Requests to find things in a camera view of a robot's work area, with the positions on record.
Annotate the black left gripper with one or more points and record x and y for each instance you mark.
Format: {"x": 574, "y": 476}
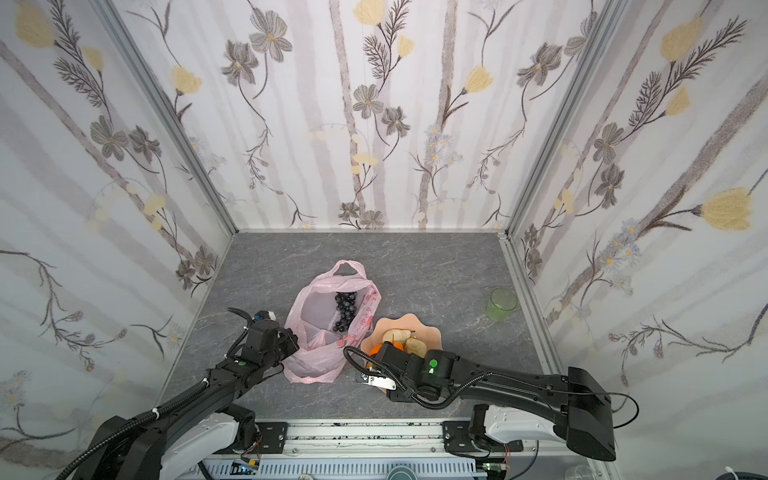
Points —
{"x": 284, "y": 343}

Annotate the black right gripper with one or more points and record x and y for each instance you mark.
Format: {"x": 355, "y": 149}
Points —
{"x": 381, "y": 357}

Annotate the pale yellow fake fruit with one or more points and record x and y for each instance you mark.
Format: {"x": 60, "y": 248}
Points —
{"x": 416, "y": 347}

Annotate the pink scalloped bowl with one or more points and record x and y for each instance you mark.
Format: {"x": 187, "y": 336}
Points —
{"x": 431, "y": 336}

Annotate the beige fake potato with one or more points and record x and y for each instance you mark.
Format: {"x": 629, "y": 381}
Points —
{"x": 400, "y": 335}

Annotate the orange fake fruit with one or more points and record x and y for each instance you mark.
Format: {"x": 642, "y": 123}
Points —
{"x": 376, "y": 349}

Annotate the pink plastic bag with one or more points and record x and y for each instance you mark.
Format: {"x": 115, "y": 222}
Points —
{"x": 320, "y": 356}

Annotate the dark fake grape bunch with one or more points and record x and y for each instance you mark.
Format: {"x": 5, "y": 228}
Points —
{"x": 347, "y": 309}

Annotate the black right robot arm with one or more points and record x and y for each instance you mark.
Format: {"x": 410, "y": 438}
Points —
{"x": 578, "y": 407}

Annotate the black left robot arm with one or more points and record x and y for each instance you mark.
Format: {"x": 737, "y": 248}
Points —
{"x": 204, "y": 419}

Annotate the green translucent cup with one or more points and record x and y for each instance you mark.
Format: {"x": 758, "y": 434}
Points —
{"x": 501, "y": 304}

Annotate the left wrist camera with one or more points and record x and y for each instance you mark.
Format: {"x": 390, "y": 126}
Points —
{"x": 265, "y": 315}

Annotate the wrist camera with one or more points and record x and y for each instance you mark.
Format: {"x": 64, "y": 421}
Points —
{"x": 382, "y": 383}
{"x": 265, "y": 315}

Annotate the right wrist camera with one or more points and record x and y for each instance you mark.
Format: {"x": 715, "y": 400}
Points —
{"x": 382, "y": 383}

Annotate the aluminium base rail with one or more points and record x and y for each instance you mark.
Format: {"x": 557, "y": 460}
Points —
{"x": 515, "y": 446}

